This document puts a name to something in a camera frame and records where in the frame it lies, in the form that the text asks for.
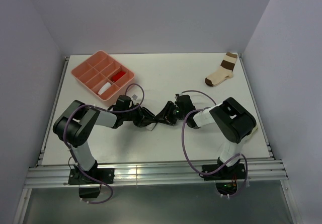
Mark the pale green ankle sock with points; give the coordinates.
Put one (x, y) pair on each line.
(253, 130)

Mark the cream brown striped sock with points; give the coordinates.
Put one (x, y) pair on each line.
(224, 71)

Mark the beige reindeer sock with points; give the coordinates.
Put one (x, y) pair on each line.
(117, 76)

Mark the black white striped ankle sock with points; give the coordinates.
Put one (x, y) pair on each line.
(151, 126)

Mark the aluminium table front rail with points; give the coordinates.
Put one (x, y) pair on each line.
(167, 173)

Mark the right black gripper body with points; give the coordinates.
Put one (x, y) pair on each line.
(179, 114)

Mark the pink compartment organizer tray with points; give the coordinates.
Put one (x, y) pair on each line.
(96, 70)

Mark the white sock with black stripes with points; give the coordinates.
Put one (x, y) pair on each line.
(104, 88)

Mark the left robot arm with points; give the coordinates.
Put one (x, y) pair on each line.
(76, 123)

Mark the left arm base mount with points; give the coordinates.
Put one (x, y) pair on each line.
(90, 184)

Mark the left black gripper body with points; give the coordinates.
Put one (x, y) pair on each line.
(135, 115)

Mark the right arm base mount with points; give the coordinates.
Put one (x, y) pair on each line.
(229, 181)

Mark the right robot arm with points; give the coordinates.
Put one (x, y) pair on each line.
(235, 123)

